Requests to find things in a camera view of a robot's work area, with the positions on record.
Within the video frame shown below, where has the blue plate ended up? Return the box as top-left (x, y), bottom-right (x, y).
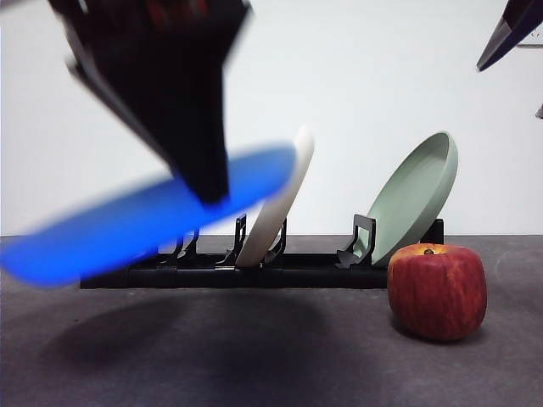
top-left (0, 142), bottom-right (298, 291)

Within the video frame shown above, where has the cream plate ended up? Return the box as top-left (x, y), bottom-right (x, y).
top-left (235, 124), bottom-right (316, 270)

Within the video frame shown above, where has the black plate rack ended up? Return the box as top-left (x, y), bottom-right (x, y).
top-left (80, 214), bottom-right (445, 291)

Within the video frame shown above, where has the red apple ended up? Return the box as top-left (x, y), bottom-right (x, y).
top-left (387, 243), bottom-right (488, 343)

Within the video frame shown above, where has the white wall socket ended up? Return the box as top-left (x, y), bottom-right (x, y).
top-left (515, 28), bottom-right (543, 48)

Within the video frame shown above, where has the pale green plate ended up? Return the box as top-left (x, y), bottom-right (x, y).
top-left (365, 131), bottom-right (460, 270)

